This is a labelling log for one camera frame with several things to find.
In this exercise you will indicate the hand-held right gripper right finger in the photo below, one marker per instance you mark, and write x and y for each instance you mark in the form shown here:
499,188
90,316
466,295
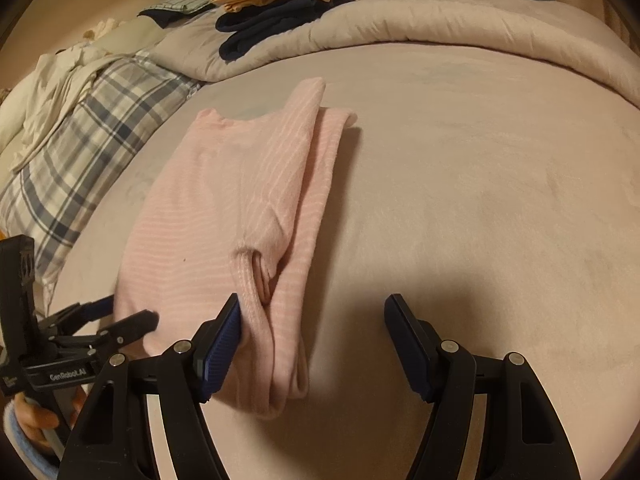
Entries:
407,345

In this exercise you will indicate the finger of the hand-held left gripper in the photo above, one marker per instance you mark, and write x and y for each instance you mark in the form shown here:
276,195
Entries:
95,307
135,324

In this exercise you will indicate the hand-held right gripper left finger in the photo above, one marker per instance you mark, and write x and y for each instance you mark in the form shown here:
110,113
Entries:
220,350

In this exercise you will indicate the pink striped shirt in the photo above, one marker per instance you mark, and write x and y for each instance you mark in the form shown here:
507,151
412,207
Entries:
210,200

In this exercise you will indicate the person's left forearm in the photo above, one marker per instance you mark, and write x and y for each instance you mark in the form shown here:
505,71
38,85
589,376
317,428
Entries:
20,455

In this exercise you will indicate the person's left hand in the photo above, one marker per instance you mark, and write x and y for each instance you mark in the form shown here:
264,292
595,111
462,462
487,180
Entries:
37,417

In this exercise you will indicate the bed with pink sheet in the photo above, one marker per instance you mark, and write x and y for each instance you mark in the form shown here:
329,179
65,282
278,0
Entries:
475,210

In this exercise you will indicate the blue plaid pillow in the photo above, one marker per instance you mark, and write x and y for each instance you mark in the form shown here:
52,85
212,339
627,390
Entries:
85,140

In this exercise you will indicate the white crumpled cloth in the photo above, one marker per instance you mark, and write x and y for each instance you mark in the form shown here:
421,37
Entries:
40,90

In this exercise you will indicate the grey pillow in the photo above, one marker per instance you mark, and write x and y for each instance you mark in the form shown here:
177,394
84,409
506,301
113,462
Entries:
135,37

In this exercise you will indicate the cream ruffled cloth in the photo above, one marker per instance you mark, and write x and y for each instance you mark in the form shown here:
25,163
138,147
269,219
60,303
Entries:
102,27

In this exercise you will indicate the striped folded cloth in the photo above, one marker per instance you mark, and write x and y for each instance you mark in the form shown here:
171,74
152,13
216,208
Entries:
180,2

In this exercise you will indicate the beige comforter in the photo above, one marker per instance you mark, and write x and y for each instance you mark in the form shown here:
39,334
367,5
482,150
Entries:
425,15

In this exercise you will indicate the navy garment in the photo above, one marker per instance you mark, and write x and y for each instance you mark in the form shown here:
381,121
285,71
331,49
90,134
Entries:
270,20

